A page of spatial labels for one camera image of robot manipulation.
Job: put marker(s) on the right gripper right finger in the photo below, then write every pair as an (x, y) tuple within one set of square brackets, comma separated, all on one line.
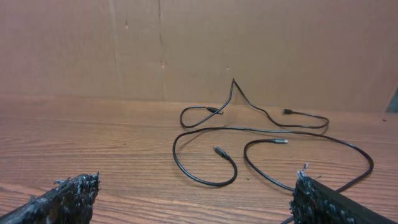
[(314, 202)]

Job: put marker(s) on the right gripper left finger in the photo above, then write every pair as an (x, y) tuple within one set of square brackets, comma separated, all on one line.
[(70, 202)]

